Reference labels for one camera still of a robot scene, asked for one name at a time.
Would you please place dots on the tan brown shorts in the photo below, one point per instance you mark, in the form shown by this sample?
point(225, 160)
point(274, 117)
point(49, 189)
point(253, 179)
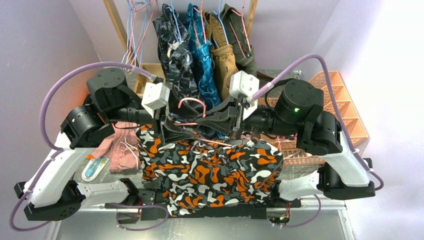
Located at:
point(224, 62)

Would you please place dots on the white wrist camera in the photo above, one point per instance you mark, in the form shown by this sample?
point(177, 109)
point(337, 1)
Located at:
point(245, 84)
point(155, 96)

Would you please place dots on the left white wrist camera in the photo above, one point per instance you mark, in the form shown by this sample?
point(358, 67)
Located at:
point(155, 96)

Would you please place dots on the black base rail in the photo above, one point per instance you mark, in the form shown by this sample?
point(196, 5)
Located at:
point(254, 211)

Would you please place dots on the wooden clothes rack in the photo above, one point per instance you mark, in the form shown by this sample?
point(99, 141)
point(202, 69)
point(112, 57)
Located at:
point(140, 81)

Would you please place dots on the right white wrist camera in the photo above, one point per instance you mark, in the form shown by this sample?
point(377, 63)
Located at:
point(245, 84)

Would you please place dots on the peach plastic file organizer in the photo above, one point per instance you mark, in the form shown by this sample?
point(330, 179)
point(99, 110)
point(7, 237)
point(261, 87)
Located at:
point(355, 127)

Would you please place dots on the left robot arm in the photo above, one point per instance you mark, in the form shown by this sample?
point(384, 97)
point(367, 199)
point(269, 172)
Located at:
point(51, 194)

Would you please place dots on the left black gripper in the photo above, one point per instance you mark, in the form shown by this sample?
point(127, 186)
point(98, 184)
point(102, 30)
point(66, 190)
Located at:
point(171, 133)

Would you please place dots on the orange camouflage shorts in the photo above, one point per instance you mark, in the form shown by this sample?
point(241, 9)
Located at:
point(194, 175)

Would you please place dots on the light blue oval object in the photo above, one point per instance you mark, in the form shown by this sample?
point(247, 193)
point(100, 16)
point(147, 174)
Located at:
point(93, 168)

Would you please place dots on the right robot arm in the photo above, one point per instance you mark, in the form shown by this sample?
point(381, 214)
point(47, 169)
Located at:
point(299, 113)

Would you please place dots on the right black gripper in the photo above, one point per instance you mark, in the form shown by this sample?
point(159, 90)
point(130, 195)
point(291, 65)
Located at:
point(226, 125)

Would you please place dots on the dark olive green shorts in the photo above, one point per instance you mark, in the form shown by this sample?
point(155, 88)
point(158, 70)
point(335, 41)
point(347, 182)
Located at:
point(236, 35)

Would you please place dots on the black grey patterned shorts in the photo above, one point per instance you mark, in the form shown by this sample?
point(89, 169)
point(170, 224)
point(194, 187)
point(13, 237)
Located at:
point(177, 62)

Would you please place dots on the blue patterned shorts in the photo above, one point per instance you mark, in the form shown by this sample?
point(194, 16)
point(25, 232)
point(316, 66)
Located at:
point(200, 47)

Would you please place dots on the pink drawstring shorts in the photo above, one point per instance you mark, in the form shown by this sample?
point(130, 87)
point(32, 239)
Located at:
point(120, 148)

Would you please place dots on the aluminium frame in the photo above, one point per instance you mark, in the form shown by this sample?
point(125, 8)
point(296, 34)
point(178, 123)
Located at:
point(332, 223)

